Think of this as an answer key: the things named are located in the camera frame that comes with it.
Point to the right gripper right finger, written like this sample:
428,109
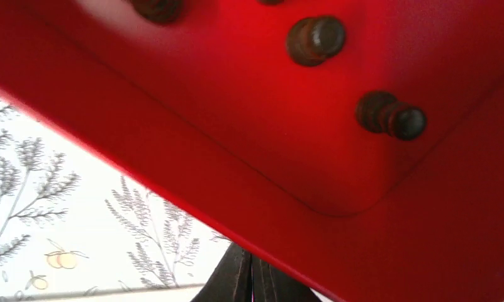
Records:
272,285

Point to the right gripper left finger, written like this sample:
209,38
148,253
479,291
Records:
231,281

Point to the red plastic tray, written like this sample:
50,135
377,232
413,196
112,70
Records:
211,113

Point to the black white chessboard mat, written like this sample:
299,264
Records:
186,293

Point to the floral patterned table mat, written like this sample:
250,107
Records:
71,225

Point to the dark pawn in tray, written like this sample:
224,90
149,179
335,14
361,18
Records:
313,40
381,112
158,11

